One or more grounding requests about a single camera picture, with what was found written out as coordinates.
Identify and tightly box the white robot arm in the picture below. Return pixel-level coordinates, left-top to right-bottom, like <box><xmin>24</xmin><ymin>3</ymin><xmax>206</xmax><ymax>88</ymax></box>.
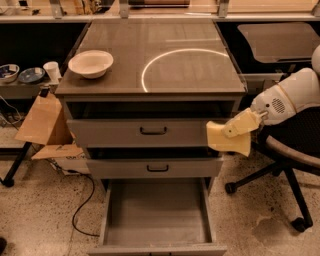
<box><xmin>222</xmin><ymin>45</ymin><xmax>320</xmax><ymax>138</ymax></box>

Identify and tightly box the blue white bowl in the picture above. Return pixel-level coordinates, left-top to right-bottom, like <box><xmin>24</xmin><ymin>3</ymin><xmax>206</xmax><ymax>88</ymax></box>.
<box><xmin>0</xmin><ymin>64</ymin><xmax>20</xmax><ymax>83</ymax></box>

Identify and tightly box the black table leg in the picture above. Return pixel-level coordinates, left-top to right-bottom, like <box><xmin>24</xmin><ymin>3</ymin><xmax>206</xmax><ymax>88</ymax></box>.
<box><xmin>0</xmin><ymin>142</ymin><xmax>31</xmax><ymax>187</ymax></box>

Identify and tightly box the black floor cable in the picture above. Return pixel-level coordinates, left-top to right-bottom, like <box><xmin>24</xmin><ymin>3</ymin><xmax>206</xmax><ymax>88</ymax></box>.
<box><xmin>59</xmin><ymin>169</ymin><xmax>101</xmax><ymax>238</ymax></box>

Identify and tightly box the white paper cup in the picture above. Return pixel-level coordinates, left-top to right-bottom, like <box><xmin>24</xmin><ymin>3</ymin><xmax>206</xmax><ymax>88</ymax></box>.
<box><xmin>43</xmin><ymin>61</ymin><xmax>62</xmax><ymax>84</ymax></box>

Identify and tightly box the grey middle drawer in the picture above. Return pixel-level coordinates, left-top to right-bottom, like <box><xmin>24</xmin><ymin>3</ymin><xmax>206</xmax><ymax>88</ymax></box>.
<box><xmin>87</xmin><ymin>147</ymin><xmax>223</xmax><ymax>179</ymax></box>

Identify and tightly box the grey top drawer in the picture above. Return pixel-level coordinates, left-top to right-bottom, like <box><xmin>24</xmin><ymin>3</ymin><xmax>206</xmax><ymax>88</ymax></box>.
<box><xmin>67</xmin><ymin>101</ymin><xmax>233</xmax><ymax>148</ymax></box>

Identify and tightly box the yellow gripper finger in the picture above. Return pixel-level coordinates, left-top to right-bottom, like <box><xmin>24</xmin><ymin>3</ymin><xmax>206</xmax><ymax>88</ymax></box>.
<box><xmin>222</xmin><ymin>108</ymin><xmax>268</xmax><ymax>138</ymax></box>

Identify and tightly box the brown cardboard box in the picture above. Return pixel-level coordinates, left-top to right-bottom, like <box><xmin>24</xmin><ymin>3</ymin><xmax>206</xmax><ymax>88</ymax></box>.
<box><xmin>15</xmin><ymin>93</ymin><xmax>89</xmax><ymax>174</ymax></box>

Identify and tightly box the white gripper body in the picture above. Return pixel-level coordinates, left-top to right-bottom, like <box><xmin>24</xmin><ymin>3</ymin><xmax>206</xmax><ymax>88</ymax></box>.
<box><xmin>250</xmin><ymin>85</ymin><xmax>296</xmax><ymax>126</ymax></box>

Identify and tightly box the blue plate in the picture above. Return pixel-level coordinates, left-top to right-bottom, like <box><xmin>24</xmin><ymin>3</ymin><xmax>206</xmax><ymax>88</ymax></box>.
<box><xmin>18</xmin><ymin>67</ymin><xmax>45</xmax><ymax>84</ymax></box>

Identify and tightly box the grey drawer cabinet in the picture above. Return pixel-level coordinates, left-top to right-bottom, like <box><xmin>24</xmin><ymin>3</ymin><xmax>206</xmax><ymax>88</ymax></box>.
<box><xmin>54</xmin><ymin>19</ymin><xmax>248</xmax><ymax>198</ymax></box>

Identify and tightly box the grey drawer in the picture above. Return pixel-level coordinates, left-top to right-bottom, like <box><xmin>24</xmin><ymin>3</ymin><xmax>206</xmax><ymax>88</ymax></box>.
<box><xmin>67</xmin><ymin>101</ymin><xmax>233</xmax><ymax>148</ymax></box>
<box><xmin>88</xmin><ymin>178</ymin><xmax>227</xmax><ymax>256</ymax></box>
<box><xmin>87</xmin><ymin>147</ymin><xmax>223</xmax><ymax>179</ymax></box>

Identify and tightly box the grey bottom drawer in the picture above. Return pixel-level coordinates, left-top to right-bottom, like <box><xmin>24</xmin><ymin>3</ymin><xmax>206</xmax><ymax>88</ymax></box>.
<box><xmin>88</xmin><ymin>178</ymin><xmax>227</xmax><ymax>256</ymax></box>

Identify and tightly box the grey side shelf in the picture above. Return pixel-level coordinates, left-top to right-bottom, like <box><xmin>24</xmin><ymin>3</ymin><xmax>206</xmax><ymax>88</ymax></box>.
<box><xmin>0</xmin><ymin>79</ymin><xmax>58</xmax><ymax>100</ymax></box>

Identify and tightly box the black office chair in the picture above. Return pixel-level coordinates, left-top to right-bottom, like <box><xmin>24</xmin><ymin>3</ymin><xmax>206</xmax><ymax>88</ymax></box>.
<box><xmin>225</xmin><ymin>107</ymin><xmax>320</xmax><ymax>232</ymax></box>

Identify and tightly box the green yellow sponge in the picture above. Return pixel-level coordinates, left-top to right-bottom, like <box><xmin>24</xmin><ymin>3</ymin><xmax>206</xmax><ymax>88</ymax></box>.
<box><xmin>206</xmin><ymin>121</ymin><xmax>251</xmax><ymax>157</ymax></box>

